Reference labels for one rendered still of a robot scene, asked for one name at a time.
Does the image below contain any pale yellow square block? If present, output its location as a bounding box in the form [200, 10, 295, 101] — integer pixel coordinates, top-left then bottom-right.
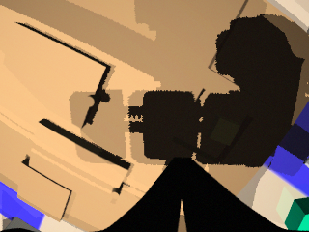
[208, 115, 239, 146]

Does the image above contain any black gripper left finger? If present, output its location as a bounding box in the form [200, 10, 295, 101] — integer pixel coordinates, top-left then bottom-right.
[94, 156, 184, 232]

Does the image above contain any green block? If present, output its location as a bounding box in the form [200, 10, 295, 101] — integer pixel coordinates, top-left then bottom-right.
[285, 197, 309, 231]

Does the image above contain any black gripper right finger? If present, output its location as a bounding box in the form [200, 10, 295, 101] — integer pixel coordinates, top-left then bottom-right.
[182, 158, 309, 232]

